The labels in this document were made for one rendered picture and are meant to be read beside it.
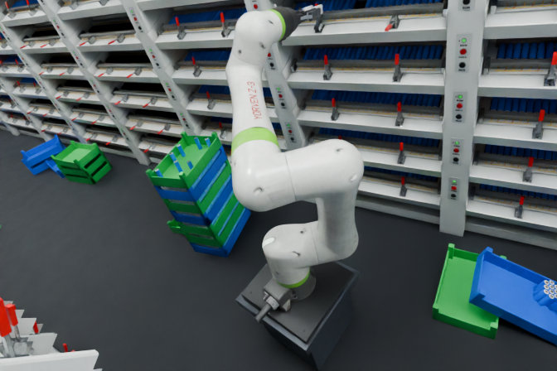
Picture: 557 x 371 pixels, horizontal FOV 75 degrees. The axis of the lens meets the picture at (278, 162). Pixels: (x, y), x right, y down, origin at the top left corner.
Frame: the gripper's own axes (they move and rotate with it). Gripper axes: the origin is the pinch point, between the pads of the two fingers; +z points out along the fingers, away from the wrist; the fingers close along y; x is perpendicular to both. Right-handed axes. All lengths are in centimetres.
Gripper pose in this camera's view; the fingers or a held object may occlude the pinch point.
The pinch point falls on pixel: (312, 11)
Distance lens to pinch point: 134.1
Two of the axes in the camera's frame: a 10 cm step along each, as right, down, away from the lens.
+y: 8.4, 1.4, -5.2
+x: -1.4, -8.7, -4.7
